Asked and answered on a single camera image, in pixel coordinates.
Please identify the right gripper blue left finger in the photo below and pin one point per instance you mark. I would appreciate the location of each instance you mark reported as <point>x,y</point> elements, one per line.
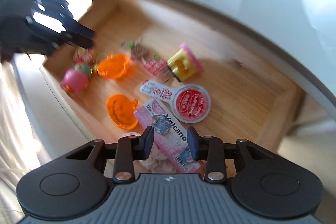
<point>130,149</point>

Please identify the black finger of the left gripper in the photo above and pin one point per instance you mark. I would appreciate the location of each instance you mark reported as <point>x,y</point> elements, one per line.
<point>58,9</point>
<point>45,41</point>

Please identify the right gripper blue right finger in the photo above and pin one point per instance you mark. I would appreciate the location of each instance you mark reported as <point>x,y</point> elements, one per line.
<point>210,149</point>

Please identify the pink Volcano packet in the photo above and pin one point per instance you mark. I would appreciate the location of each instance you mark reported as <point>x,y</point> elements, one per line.
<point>169,135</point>

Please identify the pink teal egg toy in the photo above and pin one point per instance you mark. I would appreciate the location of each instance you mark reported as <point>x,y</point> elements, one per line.
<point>76,79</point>

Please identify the wooden drawer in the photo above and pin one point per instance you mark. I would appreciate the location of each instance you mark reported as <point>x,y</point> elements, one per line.
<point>209,78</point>

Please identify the orange pumpkin cookie cutter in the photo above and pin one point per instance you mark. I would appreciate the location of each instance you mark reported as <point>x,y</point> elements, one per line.
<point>121,111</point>

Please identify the red yellow round charm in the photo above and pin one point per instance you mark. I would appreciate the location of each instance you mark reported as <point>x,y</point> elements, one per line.
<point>82,55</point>

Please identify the round red white package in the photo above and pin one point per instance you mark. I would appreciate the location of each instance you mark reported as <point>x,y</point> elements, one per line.
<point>189,103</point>

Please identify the orange pumpkin half shell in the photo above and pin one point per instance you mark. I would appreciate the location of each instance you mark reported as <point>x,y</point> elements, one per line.
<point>114,66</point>

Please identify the red white snack packet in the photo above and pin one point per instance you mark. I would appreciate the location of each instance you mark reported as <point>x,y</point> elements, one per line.
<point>152,62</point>

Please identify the yellow pink toy cup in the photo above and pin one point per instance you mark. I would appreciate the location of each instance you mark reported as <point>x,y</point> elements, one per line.
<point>184,64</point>

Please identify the gold bell keychain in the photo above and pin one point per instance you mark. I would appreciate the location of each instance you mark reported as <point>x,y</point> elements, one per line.
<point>98,59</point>

